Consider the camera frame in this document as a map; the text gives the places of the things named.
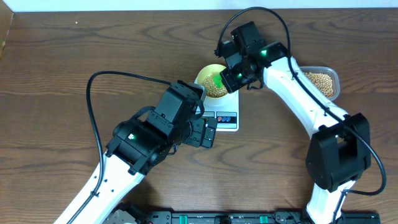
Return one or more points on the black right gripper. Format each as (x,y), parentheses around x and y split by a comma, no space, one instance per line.
(231,85)

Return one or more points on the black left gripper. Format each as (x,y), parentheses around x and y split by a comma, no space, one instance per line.
(195,138)

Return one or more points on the green plastic measuring scoop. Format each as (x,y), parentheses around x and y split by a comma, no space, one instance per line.
(217,80)

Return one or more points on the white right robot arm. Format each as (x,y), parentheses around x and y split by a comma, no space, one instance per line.
(337,155)

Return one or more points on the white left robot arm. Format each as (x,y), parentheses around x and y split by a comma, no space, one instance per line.
(138,145)

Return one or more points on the yellow plastic bowl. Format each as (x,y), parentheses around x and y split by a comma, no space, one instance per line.
(208,71)

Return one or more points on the soybeans in yellow bowl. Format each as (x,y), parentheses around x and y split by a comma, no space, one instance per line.
(212,90)

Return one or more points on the white digital kitchen scale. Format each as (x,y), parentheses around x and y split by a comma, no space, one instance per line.
(225,110)

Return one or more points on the clear container of soybeans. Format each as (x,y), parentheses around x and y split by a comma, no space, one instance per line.
(325,79)

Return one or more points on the cardboard side panel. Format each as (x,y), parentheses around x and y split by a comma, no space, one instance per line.
(6,18)

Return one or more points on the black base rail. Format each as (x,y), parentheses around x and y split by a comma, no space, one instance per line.
(129,213)

